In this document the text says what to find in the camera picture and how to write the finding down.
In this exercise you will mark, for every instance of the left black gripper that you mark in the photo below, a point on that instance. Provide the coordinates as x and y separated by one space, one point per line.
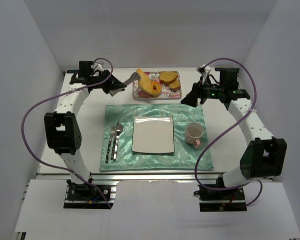
109 82

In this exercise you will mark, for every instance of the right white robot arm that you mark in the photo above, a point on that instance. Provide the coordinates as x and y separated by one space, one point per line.
265 154

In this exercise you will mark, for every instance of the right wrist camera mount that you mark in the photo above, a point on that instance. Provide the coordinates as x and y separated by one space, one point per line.
204 71

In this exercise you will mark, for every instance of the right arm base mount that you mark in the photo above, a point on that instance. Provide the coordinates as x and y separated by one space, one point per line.
221 201

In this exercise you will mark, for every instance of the green satin placemat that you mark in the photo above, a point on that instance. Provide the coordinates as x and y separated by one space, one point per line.
185 156

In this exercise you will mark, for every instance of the aluminium table frame rail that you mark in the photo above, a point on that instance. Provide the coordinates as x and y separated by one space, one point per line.
124 176

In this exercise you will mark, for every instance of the brown bread slice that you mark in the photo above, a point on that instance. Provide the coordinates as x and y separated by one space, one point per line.
175 85
167 77

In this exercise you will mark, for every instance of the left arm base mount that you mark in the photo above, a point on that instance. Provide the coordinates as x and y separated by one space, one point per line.
84 196

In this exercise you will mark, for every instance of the yellow toast bread slice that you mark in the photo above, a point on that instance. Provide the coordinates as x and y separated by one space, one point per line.
144 83

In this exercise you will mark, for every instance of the silver fork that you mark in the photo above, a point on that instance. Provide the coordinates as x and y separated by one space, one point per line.
112 132

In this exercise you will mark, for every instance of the brown bread slice front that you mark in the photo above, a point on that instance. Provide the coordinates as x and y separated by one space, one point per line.
175 85

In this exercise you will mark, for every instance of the brown bread slice back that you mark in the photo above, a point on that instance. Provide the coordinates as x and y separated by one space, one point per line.
167 77

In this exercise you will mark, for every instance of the orange donut bread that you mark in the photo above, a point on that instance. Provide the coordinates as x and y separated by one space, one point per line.
156 89

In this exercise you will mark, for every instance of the blue label sticker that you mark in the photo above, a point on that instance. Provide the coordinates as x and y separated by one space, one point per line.
71 71

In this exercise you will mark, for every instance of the table knife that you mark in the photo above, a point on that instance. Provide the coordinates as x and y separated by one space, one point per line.
117 123

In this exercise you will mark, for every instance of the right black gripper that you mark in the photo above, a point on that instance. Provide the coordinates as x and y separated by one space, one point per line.
196 92

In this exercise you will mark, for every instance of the white square plate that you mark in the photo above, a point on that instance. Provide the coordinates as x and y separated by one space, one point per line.
153 135

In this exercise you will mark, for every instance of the floral rectangular tray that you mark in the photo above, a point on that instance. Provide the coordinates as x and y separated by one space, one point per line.
166 93

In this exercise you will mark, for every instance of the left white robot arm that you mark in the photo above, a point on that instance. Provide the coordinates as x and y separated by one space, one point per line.
62 130

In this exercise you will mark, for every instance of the pink mug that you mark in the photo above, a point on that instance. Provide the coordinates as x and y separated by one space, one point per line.
193 133

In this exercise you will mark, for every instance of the silver spoon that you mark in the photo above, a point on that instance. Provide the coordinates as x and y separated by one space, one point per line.
115 144

